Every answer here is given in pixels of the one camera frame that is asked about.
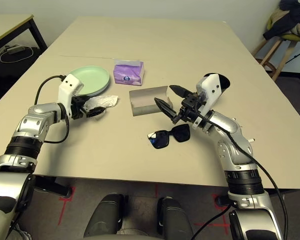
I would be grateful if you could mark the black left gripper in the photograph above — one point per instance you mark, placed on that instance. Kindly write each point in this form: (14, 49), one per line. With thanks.
(78, 108)

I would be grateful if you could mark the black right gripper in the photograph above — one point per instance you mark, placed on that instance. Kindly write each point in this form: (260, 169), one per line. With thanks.
(191, 107)

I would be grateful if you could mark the white tissue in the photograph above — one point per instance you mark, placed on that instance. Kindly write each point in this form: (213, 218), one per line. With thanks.
(105, 100)

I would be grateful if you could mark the grey glasses case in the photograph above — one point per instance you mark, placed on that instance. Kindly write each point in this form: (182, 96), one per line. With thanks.
(142, 107)

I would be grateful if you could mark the black sunglasses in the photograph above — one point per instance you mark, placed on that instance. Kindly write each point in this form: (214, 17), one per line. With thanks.
(182, 132)

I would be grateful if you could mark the light green plate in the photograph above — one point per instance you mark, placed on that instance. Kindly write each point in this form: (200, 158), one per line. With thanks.
(90, 77)

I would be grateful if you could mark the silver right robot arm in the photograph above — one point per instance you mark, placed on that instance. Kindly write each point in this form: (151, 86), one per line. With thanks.
(230, 125)

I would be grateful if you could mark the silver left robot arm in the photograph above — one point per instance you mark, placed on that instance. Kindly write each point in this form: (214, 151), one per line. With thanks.
(40, 112)

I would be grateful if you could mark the light blue plate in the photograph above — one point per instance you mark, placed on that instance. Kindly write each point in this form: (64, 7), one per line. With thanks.
(104, 90)

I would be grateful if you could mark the purple tissue pack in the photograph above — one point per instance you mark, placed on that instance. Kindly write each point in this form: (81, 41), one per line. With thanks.
(128, 73)

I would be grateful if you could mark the black pen cup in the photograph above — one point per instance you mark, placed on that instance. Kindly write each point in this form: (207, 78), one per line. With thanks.
(225, 81)

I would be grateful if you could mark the white power adapter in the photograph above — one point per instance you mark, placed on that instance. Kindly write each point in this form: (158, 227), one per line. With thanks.
(13, 49)

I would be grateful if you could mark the dark grey robot left leg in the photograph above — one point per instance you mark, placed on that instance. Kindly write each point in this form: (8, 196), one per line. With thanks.
(105, 215)

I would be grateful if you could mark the dark grey robot leg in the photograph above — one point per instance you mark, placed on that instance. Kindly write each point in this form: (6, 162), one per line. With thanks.
(173, 218)
(105, 215)

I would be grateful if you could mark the wooden stool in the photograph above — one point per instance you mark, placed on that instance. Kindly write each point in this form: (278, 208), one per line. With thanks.
(272, 53)

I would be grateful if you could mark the dark grey robot right leg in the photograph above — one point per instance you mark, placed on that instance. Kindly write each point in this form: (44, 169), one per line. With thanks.
(173, 218)

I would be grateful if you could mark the dark jacket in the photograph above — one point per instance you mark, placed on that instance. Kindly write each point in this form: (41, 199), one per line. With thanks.
(280, 27)

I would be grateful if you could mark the green stool cushion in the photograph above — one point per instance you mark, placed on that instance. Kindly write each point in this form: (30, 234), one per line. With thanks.
(295, 38)

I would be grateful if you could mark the beige garment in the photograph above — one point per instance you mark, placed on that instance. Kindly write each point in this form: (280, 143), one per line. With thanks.
(297, 28)

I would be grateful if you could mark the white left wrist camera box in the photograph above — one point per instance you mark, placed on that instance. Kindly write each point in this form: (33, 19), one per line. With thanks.
(70, 83)

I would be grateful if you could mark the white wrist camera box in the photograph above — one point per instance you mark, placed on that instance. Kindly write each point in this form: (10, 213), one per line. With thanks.
(211, 87)
(70, 83)

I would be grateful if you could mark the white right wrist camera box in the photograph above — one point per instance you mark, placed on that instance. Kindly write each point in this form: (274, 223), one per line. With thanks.
(211, 87)

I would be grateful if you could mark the beige side table black frame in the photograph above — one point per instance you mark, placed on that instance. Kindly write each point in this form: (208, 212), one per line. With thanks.
(7, 27)

